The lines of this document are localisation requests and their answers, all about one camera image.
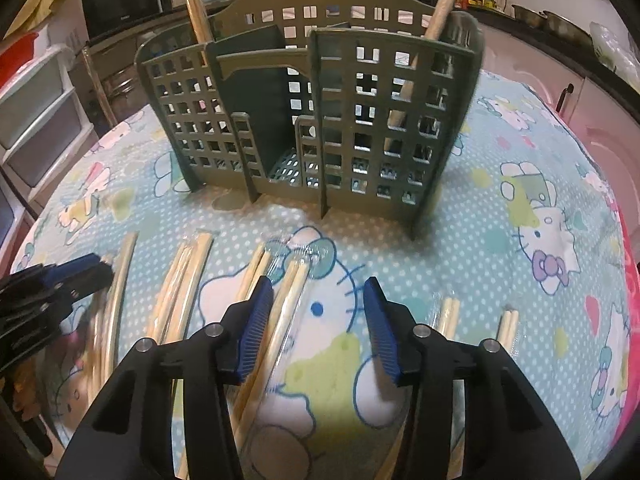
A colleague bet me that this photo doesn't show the loose wooden chopsticks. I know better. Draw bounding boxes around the loose wooden chopsticks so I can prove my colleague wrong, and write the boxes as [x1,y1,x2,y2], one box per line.
[387,0,473,128]

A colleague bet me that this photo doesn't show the plastic drawer unit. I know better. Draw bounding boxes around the plastic drawer unit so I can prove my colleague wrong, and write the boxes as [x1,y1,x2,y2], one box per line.
[0,50,99,197]

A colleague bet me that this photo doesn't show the chopstick pair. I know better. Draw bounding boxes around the chopstick pair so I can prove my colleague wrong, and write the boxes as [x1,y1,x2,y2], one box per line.
[102,231,139,361]
[232,259,312,461]

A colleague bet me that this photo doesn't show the red plastic lid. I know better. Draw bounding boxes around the red plastic lid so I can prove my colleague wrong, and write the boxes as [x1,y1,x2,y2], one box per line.
[0,32,39,79]

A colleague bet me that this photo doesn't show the row of bamboo chopsticks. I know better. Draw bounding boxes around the row of bamboo chopsticks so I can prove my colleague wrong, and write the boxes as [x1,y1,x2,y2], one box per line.
[85,232,519,396]

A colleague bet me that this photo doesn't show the steel mixing bowl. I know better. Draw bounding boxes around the steel mixing bowl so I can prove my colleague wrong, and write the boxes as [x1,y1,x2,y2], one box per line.
[542,10,596,47]
[510,4,549,29]

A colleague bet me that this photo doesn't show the clear plastic food bag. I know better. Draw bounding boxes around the clear plastic food bag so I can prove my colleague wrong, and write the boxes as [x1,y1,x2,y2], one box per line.
[589,20,640,79]

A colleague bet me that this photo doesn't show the grey perforated utensil holder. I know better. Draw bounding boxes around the grey perforated utensil holder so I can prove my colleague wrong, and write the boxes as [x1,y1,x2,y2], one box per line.
[135,0,486,241]

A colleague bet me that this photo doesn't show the wooden chopsticks in caddy left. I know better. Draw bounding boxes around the wooden chopsticks in caddy left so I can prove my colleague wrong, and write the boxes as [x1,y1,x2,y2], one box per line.
[178,0,210,67]

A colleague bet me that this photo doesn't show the black microwave oven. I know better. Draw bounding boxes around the black microwave oven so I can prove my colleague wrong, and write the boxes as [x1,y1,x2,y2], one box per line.
[80,0,171,39]

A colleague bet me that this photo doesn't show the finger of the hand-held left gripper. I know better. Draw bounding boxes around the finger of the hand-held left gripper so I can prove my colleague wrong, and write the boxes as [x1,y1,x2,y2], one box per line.
[0,254,108,297]
[0,262,115,356]

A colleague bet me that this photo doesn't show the metal shelf rack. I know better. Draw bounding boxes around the metal shelf rack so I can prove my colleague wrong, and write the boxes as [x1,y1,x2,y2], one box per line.
[82,25,151,128]

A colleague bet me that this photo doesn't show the printed cartoon cat blanket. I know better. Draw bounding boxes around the printed cartoon cat blanket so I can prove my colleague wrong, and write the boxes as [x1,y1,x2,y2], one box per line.
[10,70,636,480]

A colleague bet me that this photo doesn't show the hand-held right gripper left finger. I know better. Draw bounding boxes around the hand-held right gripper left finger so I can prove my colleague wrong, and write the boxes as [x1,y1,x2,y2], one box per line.
[54,276,275,480]

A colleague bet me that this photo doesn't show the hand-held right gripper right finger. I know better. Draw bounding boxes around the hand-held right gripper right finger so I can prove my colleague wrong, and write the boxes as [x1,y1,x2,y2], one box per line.
[363,276,583,480]

